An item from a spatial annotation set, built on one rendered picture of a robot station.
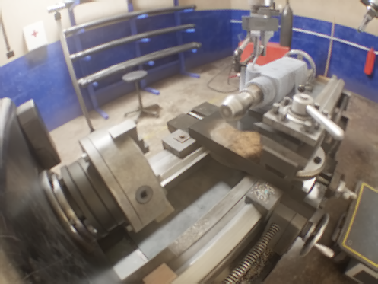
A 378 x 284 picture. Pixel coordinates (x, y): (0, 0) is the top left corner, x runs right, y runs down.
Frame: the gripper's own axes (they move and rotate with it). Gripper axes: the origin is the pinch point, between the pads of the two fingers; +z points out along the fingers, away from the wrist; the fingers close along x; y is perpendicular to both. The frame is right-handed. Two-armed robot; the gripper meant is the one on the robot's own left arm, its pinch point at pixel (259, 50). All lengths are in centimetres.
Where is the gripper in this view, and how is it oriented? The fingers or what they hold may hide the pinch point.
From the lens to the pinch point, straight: 80.2
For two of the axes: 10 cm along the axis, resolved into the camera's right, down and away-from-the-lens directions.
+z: 0.8, 7.8, 6.2
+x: -9.8, 1.9, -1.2
